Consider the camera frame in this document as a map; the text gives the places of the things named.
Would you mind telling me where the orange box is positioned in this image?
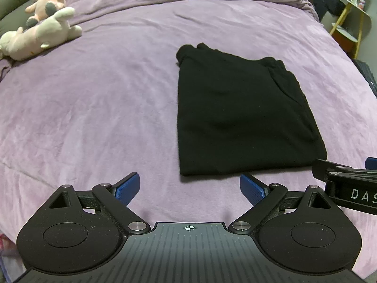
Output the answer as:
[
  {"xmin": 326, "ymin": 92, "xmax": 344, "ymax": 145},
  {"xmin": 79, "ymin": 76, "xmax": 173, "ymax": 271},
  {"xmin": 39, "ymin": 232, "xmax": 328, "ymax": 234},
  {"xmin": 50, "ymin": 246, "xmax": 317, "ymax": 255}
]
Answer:
[{"xmin": 336, "ymin": 32, "xmax": 359, "ymax": 54}]

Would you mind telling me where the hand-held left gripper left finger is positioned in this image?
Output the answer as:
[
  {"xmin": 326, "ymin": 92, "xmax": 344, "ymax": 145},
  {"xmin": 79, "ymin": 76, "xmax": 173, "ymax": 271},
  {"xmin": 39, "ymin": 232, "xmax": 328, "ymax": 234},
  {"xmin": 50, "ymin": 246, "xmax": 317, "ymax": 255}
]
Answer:
[{"xmin": 49, "ymin": 171, "xmax": 151, "ymax": 233}]

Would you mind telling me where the dark bag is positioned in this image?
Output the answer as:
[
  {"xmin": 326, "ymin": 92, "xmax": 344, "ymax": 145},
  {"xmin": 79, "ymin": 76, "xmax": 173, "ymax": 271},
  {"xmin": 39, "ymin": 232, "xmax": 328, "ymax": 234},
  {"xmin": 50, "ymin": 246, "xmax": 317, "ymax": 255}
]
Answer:
[{"xmin": 353, "ymin": 59, "xmax": 377, "ymax": 98}]

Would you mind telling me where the purple blanket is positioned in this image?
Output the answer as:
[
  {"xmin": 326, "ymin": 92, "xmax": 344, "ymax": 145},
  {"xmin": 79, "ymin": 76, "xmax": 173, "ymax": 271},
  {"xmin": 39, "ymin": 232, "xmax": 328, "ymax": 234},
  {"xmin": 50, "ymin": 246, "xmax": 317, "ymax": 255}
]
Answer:
[{"xmin": 0, "ymin": 0, "xmax": 377, "ymax": 283}]

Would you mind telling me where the dark clothes pile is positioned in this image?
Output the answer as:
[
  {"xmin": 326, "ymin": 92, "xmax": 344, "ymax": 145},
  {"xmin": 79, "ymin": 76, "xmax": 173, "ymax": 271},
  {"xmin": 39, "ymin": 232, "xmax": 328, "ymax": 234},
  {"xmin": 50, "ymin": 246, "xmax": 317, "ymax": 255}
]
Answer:
[{"xmin": 312, "ymin": 0, "xmax": 347, "ymax": 22}]

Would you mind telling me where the grey green pillow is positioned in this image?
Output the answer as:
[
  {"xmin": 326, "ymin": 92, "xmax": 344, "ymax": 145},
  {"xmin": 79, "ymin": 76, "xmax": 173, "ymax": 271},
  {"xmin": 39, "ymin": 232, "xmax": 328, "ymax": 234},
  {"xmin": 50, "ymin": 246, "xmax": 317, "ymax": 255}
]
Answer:
[{"xmin": 0, "ymin": 0, "xmax": 45, "ymax": 37}]

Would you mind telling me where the grey and cream plush toy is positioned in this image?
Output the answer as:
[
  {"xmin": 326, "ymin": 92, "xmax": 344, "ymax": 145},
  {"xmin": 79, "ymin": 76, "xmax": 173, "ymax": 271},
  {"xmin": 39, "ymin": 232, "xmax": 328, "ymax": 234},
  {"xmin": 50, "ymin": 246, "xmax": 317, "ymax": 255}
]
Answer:
[{"xmin": 0, "ymin": 7, "xmax": 83, "ymax": 61}]

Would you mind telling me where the black garment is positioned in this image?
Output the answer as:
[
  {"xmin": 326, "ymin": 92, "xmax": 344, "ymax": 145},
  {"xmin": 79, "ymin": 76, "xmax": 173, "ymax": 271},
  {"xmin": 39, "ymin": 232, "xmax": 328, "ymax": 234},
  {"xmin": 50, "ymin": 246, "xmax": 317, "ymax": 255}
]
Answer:
[{"xmin": 176, "ymin": 43, "xmax": 328, "ymax": 177}]

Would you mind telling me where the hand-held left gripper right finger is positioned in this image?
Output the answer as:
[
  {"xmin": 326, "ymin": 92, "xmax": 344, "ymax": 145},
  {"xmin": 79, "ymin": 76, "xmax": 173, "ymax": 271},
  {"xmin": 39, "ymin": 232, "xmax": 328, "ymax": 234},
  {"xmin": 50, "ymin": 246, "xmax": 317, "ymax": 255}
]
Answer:
[{"xmin": 228, "ymin": 173, "xmax": 332, "ymax": 234}]

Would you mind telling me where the yellow shelf rack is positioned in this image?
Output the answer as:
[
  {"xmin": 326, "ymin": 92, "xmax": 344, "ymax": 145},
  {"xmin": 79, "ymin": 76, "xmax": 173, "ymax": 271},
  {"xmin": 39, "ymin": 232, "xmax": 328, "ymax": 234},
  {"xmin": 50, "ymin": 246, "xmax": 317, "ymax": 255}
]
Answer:
[{"xmin": 328, "ymin": 0, "xmax": 372, "ymax": 60}]

